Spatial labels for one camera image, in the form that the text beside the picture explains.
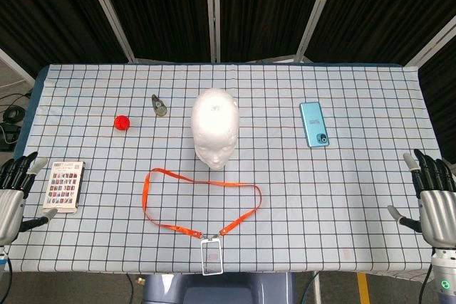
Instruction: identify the black coiled cable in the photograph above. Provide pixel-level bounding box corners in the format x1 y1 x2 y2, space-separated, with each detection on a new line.
3 106 26 123

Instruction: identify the black folding screen panel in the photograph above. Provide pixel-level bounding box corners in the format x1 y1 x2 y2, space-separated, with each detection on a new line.
87 0 214 65
0 0 135 80
302 0 456 66
416 15 456 162
213 0 343 63

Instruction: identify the blue checked tablecloth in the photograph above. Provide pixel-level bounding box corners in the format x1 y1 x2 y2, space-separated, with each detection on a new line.
6 63 448 273

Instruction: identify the orange lanyard strap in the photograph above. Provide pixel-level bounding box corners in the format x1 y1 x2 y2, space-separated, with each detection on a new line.
142 167 263 239

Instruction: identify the clear badge holder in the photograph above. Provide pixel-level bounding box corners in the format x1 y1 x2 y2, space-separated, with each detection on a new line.
200 234 224 276

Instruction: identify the white foam mannequin head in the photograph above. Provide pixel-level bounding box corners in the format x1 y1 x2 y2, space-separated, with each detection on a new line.
190 87 239 172

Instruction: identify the black power adapter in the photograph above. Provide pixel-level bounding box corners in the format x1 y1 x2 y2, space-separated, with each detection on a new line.
0 122 22 152

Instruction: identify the red ball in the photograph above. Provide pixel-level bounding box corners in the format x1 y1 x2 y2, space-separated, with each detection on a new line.
113 115 131 132

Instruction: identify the blue-grey robot torso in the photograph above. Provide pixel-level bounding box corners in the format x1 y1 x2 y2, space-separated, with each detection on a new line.
142 272 296 304

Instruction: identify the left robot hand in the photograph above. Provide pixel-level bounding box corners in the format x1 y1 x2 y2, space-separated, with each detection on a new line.
0 151 58 246

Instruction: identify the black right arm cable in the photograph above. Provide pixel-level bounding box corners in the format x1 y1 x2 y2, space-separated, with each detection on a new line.
418 268 434 304

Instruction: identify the white card box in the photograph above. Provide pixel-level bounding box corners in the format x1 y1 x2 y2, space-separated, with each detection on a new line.
42 160 86 215

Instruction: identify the teal smartphone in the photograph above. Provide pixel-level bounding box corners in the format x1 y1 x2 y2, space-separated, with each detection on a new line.
299 101 331 149

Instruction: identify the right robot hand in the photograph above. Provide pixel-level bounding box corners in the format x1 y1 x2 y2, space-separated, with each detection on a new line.
387 148 456 250

